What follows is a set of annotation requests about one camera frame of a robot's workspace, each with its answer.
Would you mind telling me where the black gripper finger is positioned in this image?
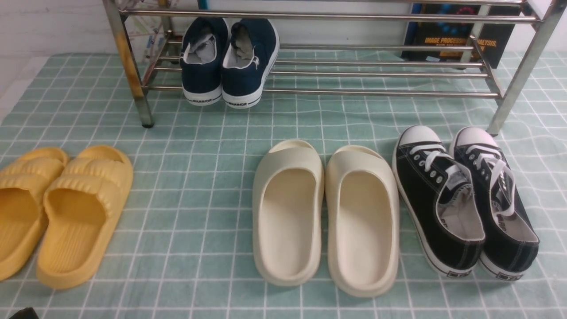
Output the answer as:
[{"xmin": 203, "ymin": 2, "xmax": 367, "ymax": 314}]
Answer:
[{"xmin": 9, "ymin": 307, "xmax": 40, "ymax": 319}]

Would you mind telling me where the cream slipper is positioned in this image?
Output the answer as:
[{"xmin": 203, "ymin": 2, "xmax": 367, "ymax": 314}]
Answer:
[
  {"xmin": 252, "ymin": 139, "xmax": 324, "ymax": 286},
  {"xmin": 325, "ymin": 145, "xmax": 400, "ymax": 298}
]

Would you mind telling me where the left yellow slipper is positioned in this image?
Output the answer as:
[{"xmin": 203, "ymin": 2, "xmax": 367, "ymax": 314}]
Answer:
[{"xmin": 0, "ymin": 147, "xmax": 70, "ymax": 280}]

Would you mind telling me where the left black canvas sneaker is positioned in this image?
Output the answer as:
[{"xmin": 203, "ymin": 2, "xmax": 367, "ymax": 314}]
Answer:
[{"xmin": 392, "ymin": 125, "xmax": 485, "ymax": 278}]

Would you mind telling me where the right yellow slipper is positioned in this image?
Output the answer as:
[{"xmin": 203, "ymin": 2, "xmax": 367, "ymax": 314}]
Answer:
[{"xmin": 36, "ymin": 145, "xmax": 134, "ymax": 289}]

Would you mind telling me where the yellow slipper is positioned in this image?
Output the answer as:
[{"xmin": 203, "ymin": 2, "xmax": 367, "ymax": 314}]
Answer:
[
  {"xmin": 0, "ymin": 147, "xmax": 70, "ymax": 280},
  {"xmin": 36, "ymin": 145, "xmax": 134, "ymax": 289}
]

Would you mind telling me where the right cream slipper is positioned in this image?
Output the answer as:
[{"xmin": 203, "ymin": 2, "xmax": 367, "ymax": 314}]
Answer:
[{"xmin": 325, "ymin": 145, "xmax": 400, "ymax": 298}]

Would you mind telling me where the left cream slipper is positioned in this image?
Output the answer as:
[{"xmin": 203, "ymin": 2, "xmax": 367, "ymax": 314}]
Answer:
[{"xmin": 252, "ymin": 139, "xmax": 324, "ymax": 286}]

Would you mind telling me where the teal vertical pole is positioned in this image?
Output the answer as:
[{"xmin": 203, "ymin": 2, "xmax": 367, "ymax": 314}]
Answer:
[{"xmin": 197, "ymin": 0, "xmax": 209, "ymax": 10}]

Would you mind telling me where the black canvas sneaker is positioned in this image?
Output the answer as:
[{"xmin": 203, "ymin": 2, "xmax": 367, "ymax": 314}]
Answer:
[
  {"xmin": 392, "ymin": 125, "xmax": 485, "ymax": 278},
  {"xmin": 449, "ymin": 127, "xmax": 540, "ymax": 281}
]

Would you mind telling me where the navy slip-on shoe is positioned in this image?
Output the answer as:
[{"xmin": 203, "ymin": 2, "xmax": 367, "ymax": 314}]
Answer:
[
  {"xmin": 221, "ymin": 19, "xmax": 281, "ymax": 109},
  {"xmin": 179, "ymin": 17, "xmax": 230, "ymax": 107}
]

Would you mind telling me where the metal shoe rack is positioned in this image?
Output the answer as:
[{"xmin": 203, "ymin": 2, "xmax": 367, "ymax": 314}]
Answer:
[{"xmin": 103, "ymin": 0, "xmax": 566, "ymax": 136}]

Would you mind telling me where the printed paper package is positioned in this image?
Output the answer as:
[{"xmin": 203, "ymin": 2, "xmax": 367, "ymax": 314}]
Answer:
[{"xmin": 125, "ymin": 16, "xmax": 164, "ymax": 62}]

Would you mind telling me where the dark image processing book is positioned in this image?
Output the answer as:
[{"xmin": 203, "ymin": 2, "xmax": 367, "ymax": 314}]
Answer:
[{"xmin": 401, "ymin": 4, "xmax": 515, "ymax": 68}]

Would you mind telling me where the right black canvas sneaker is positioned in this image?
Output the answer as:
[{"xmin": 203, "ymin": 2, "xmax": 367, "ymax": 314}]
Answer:
[{"xmin": 449, "ymin": 127, "xmax": 540, "ymax": 281}]

